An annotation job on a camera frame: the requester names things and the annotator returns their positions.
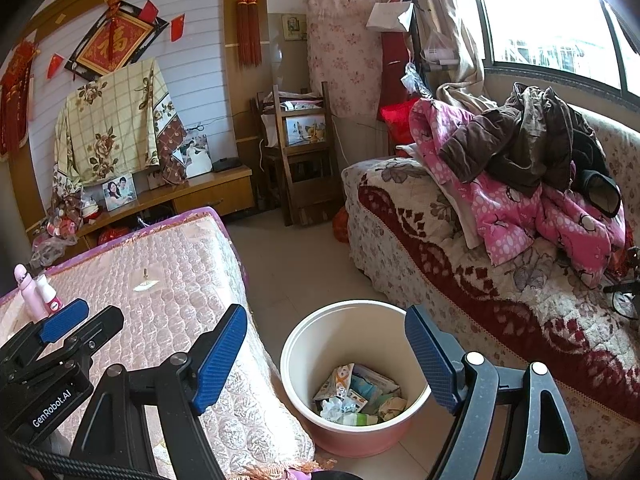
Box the painted picture panel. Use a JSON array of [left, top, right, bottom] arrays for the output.
[[284, 114, 328, 145]]

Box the white printed carton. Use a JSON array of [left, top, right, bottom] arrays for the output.
[[352, 364, 402, 396]]

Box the wedding photo print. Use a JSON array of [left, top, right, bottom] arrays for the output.
[[172, 132, 211, 179]]

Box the white printed snack packet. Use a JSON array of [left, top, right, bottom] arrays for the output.
[[312, 364, 356, 402]]

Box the blue packet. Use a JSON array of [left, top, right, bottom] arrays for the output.
[[349, 387, 381, 407]]

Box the orange plastic bag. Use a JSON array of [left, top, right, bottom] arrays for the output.
[[331, 206, 351, 245]]

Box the white plastic bucket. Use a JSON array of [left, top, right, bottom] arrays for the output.
[[280, 300, 433, 458]]

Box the clear plastic bag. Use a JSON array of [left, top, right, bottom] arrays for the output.
[[29, 234, 78, 270], [402, 62, 433, 98]]

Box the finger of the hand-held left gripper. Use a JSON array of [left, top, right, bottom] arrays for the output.
[[30, 305, 125, 369], [0, 298, 90, 366]]

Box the framed couple photo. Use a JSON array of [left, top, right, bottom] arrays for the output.
[[102, 173, 137, 212]]

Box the framed red gold plaque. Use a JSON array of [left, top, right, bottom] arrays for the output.
[[65, 0, 170, 82]]

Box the yellow floral cloth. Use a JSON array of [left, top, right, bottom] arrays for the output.
[[52, 57, 188, 196]]

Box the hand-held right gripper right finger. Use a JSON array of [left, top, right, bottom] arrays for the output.
[[404, 305, 588, 480]]

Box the window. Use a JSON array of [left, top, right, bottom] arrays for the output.
[[467, 0, 640, 111]]

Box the floral covered sofa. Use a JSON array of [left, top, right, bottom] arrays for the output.
[[341, 105, 640, 478]]

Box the red white patterned blanket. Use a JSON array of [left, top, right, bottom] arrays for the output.
[[357, 157, 640, 423]]

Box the floral covered standing appliance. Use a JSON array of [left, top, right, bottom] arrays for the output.
[[306, 0, 387, 118]]

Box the red knot ornament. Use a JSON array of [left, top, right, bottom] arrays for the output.
[[209, 0, 283, 72]]

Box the red bag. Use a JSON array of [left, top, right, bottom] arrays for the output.
[[377, 101, 421, 141]]

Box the beige curtain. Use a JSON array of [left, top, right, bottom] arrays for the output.
[[402, 0, 501, 108]]

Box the dark red hanging cloth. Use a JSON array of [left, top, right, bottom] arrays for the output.
[[381, 30, 418, 111]]

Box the wooden cabinet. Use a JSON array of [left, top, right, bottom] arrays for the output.
[[27, 165, 255, 261]]

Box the white paper bag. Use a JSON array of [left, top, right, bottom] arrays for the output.
[[366, 1, 415, 35]]

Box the brown clothing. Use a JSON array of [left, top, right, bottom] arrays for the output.
[[439, 82, 608, 193]]

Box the pink quilted bed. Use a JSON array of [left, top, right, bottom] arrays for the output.
[[0, 206, 317, 480]]

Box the red tasselled wall hanging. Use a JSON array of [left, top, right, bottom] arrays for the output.
[[0, 40, 42, 161]]

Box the wooden chair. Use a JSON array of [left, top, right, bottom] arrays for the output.
[[250, 81, 346, 227]]

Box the black garment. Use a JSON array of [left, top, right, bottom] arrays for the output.
[[570, 167, 623, 220]]

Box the white bottle pink label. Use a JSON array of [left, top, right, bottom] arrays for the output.
[[34, 275, 65, 317]]

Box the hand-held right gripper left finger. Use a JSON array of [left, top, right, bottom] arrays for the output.
[[75, 304, 248, 480]]

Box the pink spotted jacket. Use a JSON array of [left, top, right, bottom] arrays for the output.
[[409, 99, 627, 288]]

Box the white plastic bag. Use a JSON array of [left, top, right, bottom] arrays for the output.
[[422, 30, 458, 68]]

